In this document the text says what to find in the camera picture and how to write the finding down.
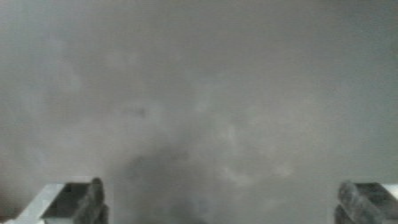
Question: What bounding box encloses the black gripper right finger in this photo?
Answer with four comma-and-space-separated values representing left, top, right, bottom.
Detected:
334, 181, 398, 224

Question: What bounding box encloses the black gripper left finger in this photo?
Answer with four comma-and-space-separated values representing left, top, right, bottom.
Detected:
16, 178, 109, 224

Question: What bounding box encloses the white drawer cabinet frame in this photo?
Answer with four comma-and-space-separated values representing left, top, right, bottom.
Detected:
0, 0, 398, 224

